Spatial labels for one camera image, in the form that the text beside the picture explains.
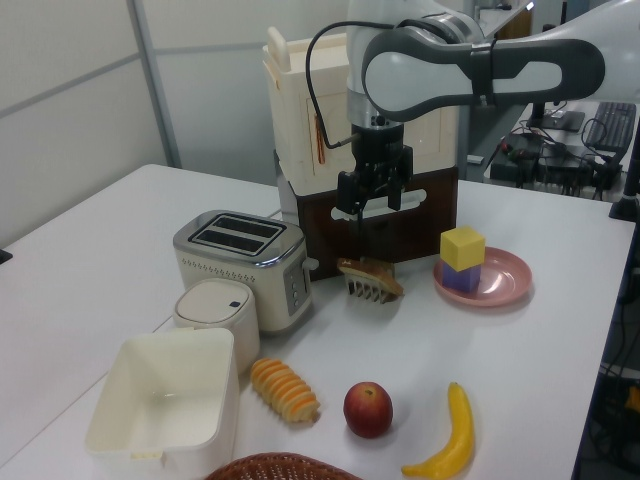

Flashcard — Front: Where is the black electronics with cables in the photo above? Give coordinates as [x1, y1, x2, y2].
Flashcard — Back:
[489, 130, 624, 197]

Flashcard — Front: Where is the orange striped spiral bread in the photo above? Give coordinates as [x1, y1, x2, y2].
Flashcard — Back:
[249, 357, 321, 426]

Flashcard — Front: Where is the cream toast rack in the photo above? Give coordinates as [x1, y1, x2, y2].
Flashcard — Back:
[343, 274, 396, 305]

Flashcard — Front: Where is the cream toy cabinet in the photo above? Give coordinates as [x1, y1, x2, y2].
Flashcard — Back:
[262, 25, 459, 194]

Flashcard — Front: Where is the small cream lidded bin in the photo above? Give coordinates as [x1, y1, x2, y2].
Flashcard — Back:
[172, 278, 262, 376]

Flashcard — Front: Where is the brown bread slice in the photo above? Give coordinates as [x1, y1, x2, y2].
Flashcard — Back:
[337, 256, 406, 297]

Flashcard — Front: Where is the cream square open container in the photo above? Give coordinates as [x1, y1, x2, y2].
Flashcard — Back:
[84, 327, 241, 469]

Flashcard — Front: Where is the brown wicker basket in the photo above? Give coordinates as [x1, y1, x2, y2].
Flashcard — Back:
[204, 452, 364, 480]

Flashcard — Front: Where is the yellow banana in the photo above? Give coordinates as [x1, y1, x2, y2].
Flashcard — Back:
[401, 382, 476, 479]

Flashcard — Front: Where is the pink plate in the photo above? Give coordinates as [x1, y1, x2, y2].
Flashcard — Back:
[432, 245, 533, 308]

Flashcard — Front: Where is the yellow cube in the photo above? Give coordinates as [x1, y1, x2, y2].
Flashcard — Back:
[439, 225, 487, 272]

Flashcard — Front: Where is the red apple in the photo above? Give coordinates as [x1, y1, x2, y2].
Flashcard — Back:
[342, 381, 395, 440]

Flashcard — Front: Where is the dark brown drawer box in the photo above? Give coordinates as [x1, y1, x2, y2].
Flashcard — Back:
[276, 148, 460, 282]

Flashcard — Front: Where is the cream and silver toaster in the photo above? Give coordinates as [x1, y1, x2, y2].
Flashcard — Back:
[172, 209, 320, 336]

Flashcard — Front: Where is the black keyboard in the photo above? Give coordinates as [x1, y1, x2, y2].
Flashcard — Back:
[581, 101, 638, 164]

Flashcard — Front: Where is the purple cube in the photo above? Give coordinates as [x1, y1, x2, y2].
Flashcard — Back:
[440, 259, 483, 294]

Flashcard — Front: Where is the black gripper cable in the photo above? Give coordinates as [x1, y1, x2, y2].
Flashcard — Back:
[305, 20, 362, 149]

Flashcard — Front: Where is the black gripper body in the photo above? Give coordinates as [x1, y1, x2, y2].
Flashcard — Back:
[351, 123, 414, 199]

